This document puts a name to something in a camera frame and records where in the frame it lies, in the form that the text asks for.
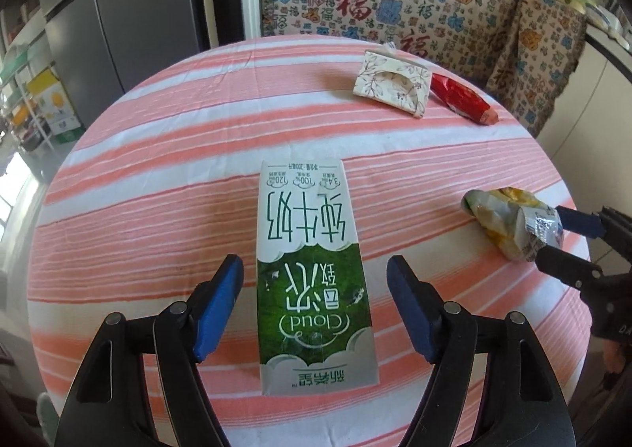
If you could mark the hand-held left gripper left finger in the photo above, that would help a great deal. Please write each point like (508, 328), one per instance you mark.
(217, 309)

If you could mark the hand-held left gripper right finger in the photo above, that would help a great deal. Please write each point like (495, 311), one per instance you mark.
(412, 309)

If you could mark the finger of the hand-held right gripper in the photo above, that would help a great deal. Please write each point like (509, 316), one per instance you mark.
(568, 267)
(582, 222)

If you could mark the yellow snack packet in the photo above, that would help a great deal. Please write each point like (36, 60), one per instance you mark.
(503, 220)

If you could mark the green white milk carton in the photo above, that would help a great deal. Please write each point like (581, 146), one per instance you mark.
(306, 230)

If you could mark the person's right hand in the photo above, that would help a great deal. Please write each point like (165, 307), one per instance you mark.
(611, 363)

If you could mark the pink white striped tablecloth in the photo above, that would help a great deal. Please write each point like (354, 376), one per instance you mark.
(148, 180)

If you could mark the narrow printed floral cloth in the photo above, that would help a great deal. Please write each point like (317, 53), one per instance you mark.
(538, 62)

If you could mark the red snack wrapper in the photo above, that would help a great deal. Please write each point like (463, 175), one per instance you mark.
(459, 96)

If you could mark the pale green container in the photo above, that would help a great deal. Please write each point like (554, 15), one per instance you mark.
(572, 0)

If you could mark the floral tissue box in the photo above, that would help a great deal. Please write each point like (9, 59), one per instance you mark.
(375, 77)

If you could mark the yellow white box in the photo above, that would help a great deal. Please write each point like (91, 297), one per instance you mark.
(57, 104)

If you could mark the storage shelf rack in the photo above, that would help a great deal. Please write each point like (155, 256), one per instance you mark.
(29, 96)

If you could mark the grey refrigerator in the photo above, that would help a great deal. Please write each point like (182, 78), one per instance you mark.
(123, 7)

